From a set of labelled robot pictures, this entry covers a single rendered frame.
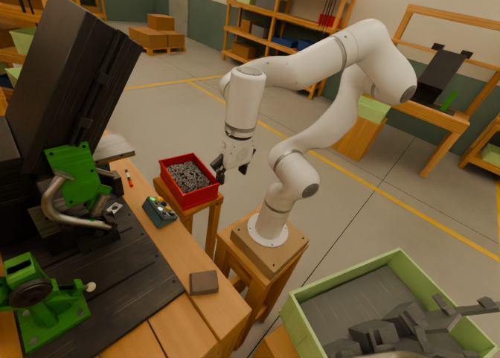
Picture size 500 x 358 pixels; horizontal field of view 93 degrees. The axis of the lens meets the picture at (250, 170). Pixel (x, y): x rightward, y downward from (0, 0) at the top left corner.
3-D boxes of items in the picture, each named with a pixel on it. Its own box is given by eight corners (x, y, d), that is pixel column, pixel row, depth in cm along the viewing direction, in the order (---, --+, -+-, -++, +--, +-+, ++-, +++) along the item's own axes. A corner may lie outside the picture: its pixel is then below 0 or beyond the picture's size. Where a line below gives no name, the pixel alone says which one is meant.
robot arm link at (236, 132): (237, 132, 58) (236, 143, 60) (262, 125, 64) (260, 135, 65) (216, 117, 62) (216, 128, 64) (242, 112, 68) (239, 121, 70)
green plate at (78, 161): (98, 186, 93) (80, 135, 84) (105, 195, 88) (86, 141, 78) (63, 198, 86) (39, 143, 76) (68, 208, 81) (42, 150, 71)
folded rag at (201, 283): (189, 296, 82) (190, 292, 80) (189, 274, 88) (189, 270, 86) (218, 293, 84) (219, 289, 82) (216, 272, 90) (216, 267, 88)
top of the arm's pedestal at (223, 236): (260, 208, 133) (262, 204, 130) (306, 248, 117) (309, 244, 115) (215, 238, 112) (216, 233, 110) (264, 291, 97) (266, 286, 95)
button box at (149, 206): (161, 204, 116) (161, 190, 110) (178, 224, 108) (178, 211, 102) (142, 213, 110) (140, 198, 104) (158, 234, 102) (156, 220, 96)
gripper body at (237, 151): (234, 140, 59) (228, 174, 66) (262, 131, 66) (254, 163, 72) (216, 126, 63) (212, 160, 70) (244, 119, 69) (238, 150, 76)
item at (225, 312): (102, 139, 166) (97, 120, 157) (245, 326, 91) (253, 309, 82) (78, 144, 157) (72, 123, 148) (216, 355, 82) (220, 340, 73)
